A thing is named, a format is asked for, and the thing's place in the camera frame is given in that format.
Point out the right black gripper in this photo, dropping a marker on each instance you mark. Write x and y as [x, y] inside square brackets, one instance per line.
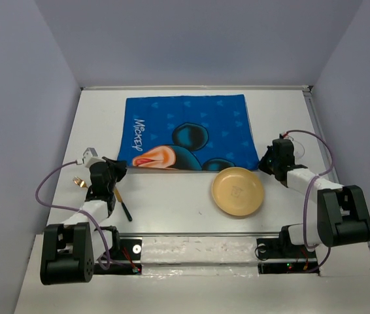
[262, 163]

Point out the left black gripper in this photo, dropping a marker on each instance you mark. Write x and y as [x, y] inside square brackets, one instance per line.
[117, 165]

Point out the yellow round plate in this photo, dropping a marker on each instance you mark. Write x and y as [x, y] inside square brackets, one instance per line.
[237, 191]

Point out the blue Mickey placemat cloth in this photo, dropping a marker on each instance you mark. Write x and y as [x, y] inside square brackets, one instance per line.
[191, 133]

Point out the clear plastic cup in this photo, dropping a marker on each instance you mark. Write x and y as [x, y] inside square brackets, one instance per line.
[299, 150]

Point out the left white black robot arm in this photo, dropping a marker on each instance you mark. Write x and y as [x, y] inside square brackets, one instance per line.
[71, 249]

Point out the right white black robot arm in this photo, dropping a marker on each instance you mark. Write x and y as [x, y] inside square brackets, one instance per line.
[333, 215]

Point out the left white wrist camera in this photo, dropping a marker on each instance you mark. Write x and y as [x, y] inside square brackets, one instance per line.
[89, 157]

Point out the gold fork green handle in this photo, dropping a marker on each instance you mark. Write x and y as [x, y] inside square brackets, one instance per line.
[80, 182]

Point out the gold knife green handle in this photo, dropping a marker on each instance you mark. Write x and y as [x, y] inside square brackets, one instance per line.
[124, 207]

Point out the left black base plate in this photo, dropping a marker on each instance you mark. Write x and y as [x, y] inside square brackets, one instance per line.
[125, 261]

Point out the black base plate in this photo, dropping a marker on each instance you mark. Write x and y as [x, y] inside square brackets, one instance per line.
[275, 258]
[125, 261]

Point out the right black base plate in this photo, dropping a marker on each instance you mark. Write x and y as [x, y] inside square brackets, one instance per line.
[275, 258]

